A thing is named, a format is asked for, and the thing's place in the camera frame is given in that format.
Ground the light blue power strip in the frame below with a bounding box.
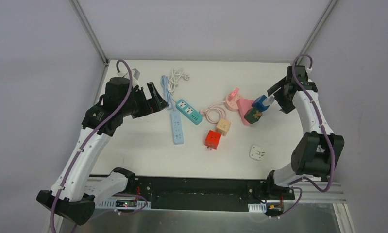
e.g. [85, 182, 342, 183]
[160, 75, 184, 145]

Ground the beige cube adapter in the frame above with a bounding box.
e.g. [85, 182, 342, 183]
[216, 118, 231, 136]

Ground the teal power strip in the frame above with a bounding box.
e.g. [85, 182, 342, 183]
[175, 99, 203, 125]

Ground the white travel adapter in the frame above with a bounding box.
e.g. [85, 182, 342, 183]
[249, 145, 265, 161]

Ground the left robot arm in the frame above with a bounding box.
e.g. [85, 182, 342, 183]
[36, 77, 168, 225]

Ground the green patterned cube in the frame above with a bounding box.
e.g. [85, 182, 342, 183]
[244, 107, 263, 124]

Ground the pink triangular block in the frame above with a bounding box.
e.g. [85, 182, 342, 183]
[237, 98, 254, 125]

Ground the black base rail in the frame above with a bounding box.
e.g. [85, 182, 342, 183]
[122, 176, 295, 212]

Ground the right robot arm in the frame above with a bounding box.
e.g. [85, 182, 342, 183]
[263, 65, 345, 199]

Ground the pink round socket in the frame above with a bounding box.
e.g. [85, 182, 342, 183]
[224, 88, 244, 112]

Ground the red cube adapter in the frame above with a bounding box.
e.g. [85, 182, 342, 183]
[204, 130, 222, 150]

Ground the blue cube socket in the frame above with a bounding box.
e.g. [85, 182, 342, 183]
[252, 95, 268, 112]

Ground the white usb charger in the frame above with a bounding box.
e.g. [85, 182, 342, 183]
[263, 96, 275, 106]

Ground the white coiled cable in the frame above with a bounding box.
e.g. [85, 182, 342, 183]
[166, 67, 190, 95]

